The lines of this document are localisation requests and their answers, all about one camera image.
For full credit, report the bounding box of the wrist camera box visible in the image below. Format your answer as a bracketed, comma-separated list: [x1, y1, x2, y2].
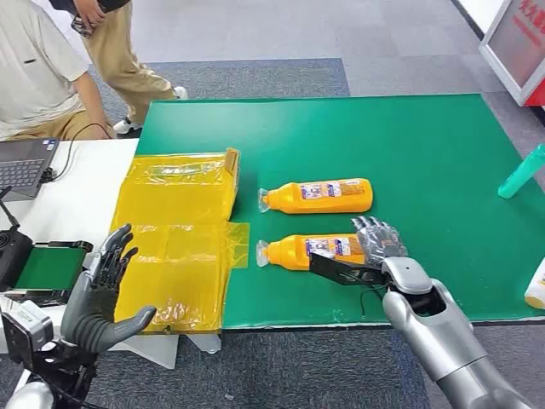
[0, 299, 54, 366]
[308, 252, 388, 287]

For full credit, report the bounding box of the standing person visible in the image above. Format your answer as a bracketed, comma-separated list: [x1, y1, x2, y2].
[49, 0, 190, 136]

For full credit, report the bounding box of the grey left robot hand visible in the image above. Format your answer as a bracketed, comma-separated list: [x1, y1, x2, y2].
[60, 223, 157, 355]

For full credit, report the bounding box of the teal green bottle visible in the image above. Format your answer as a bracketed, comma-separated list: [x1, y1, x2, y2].
[498, 143, 545, 199]

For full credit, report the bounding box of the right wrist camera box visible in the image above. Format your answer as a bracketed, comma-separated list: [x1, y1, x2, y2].
[308, 252, 388, 287]

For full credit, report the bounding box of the seated person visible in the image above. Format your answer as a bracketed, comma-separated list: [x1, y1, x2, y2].
[0, 0, 115, 142]

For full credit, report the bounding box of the green table mat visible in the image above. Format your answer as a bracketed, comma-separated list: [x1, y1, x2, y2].
[135, 93, 545, 331]

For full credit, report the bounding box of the orange bottle with clear cap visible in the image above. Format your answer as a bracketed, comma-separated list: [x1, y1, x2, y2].
[256, 233, 367, 272]
[257, 178, 374, 216]

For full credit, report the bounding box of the black laptop cable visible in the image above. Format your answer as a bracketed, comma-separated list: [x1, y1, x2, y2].
[41, 122, 112, 184]

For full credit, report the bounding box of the small green belt conveyor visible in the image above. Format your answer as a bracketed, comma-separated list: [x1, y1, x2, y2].
[5, 240, 94, 308]

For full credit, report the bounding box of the white and yellow bottle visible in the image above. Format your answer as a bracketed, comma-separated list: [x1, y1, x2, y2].
[524, 256, 545, 310]

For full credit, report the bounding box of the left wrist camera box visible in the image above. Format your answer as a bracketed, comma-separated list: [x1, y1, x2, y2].
[0, 299, 54, 366]

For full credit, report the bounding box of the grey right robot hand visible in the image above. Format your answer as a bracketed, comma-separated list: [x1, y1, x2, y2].
[351, 216, 408, 268]

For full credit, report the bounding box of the grey laptop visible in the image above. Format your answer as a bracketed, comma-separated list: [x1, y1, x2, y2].
[0, 138, 60, 203]

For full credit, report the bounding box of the black box device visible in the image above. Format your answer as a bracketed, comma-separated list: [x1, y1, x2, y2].
[0, 186, 34, 293]

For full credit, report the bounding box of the white framed red sign board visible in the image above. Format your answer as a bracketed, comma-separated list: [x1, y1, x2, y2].
[478, 0, 545, 108]

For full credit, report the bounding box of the black phone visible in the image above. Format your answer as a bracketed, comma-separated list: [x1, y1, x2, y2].
[70, 5, 108, 39]

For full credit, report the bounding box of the yellow taped cardboard box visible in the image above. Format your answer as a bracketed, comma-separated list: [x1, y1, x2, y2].
[111, 147, 251, 335]

